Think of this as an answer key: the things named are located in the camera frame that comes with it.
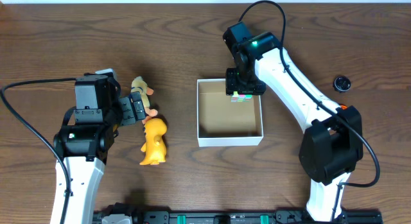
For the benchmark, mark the yellow plush duck toy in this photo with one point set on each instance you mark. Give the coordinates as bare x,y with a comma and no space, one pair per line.
139,85

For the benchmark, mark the black round disc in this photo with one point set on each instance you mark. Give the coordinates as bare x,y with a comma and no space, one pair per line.
341,84

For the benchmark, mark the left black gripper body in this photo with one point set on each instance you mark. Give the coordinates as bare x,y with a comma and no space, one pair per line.
127,109

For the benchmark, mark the orange rubber dinosaur toy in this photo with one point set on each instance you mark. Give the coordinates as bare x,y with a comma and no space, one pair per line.
154,146

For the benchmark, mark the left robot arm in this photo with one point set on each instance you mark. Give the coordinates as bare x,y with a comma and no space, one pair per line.
87,133

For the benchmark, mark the black mounting rail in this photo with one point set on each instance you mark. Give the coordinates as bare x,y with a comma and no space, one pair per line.
122,213

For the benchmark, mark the white cardboard box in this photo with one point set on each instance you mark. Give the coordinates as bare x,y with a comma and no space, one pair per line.
221,122

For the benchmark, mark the colourful puzzle cube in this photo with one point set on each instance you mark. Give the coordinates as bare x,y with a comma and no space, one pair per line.
236,97

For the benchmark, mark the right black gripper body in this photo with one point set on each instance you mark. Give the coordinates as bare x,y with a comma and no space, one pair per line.
244,83

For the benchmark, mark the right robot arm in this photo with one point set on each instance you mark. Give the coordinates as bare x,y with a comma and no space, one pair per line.
330,149

